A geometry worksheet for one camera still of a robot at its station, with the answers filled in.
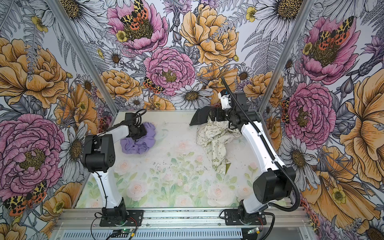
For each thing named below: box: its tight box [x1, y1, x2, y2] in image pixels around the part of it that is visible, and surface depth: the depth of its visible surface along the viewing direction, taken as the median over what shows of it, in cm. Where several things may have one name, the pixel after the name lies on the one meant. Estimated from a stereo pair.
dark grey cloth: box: [189, 105, 212, 126], surface depth 115 cm
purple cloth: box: [120, 122, 157, 155], surface depth 99 cm
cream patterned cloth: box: [196, 116, 242, 175], surface depth 96 cm
